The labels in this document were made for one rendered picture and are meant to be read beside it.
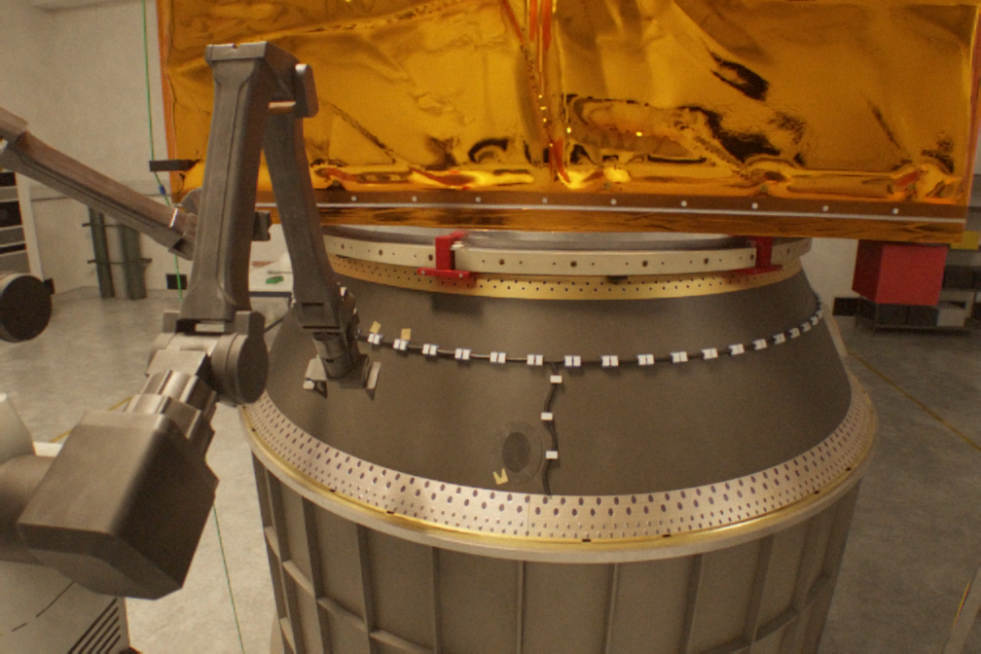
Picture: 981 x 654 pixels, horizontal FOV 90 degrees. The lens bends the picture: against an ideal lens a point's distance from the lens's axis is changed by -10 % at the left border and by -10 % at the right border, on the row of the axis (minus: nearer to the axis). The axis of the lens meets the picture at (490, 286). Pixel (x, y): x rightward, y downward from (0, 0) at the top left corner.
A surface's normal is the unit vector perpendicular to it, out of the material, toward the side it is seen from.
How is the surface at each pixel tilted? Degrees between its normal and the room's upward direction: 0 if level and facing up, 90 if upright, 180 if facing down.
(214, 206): 67
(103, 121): 90
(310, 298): 112
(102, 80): 90
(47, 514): 30
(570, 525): 43
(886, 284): 90
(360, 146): 89
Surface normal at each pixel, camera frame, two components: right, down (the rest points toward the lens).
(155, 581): 0.74, 0.45
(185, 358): -0.02, -0.73
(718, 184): -0.15, 0.76
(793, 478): 0.29, -0.57
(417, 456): -0.33, -0.27
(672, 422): 0.15, -0.26
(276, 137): -0.04, 0.57
